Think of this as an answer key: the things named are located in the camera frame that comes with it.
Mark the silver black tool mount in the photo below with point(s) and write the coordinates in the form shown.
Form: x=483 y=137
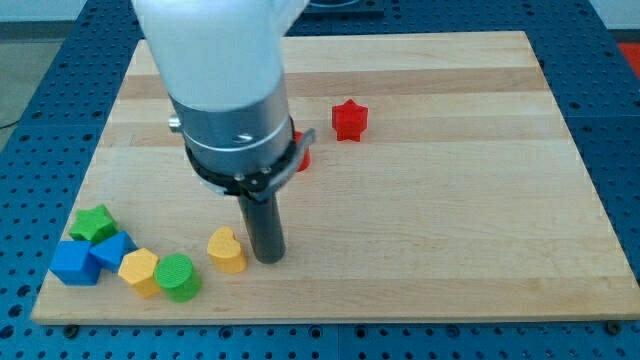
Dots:
x=247 y=151

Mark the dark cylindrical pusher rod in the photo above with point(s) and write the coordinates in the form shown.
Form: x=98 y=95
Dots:
x=264 y=227

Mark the yellow heart block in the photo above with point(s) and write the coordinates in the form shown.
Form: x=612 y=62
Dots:
x=226 y=252

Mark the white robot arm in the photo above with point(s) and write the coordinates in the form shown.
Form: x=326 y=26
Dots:
x=222 y=65

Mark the yellow hexagon block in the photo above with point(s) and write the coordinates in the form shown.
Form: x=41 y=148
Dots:
x=137 y=271

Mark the green cylinder block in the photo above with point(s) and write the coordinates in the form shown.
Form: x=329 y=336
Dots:
x=178 y=278

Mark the red star block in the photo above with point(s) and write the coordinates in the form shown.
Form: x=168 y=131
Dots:
x=349 y=120

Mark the blue triangle block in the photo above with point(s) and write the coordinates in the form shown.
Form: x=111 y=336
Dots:
x=110 y=252

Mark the green star block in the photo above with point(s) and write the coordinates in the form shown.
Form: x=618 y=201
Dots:
x=94 y=225

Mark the wooden board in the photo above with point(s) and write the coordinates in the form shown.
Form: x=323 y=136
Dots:
x=466 y=199

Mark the blue cube block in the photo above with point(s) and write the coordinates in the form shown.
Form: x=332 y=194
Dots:
x=74 y=265

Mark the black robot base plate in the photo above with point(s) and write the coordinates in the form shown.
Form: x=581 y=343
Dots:
x=345 y=7

